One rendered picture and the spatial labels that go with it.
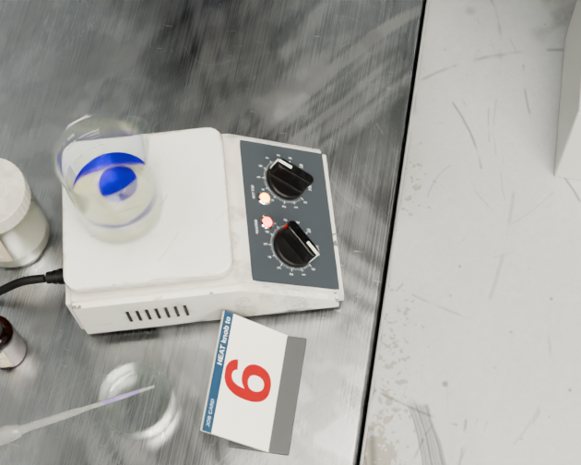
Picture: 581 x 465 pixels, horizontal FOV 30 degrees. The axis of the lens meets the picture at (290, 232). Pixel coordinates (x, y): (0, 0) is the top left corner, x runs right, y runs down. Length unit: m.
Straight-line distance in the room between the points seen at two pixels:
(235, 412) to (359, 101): 0.29
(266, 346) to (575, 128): 0.28
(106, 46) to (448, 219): 0.33
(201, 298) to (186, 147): 0.11
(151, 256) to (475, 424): 0.26
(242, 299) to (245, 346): 0.04
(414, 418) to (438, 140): 0.23
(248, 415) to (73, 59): 0.36
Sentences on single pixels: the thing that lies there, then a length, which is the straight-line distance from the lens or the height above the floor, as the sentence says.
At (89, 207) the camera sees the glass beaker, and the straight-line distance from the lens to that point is 0.73.
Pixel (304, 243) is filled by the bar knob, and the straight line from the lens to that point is 0.79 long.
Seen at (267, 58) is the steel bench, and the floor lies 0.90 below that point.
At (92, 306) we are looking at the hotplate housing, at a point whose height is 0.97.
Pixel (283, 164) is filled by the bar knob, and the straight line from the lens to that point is 0.82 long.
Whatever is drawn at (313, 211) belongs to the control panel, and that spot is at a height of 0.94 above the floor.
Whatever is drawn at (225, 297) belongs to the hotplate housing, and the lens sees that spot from 0.79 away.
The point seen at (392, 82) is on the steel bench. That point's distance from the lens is 0.94.
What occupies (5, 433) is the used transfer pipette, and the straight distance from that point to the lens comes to 0.83.
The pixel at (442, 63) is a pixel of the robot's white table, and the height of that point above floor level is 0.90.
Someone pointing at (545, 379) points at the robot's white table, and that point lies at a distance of 0.84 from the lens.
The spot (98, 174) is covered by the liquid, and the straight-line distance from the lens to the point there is 0.77.
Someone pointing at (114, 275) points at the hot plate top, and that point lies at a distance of 0.77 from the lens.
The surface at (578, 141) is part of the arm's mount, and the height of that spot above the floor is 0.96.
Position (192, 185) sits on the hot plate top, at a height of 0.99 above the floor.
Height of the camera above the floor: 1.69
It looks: 65 degrees down
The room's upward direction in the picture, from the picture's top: 6 degrees counter-clockwise
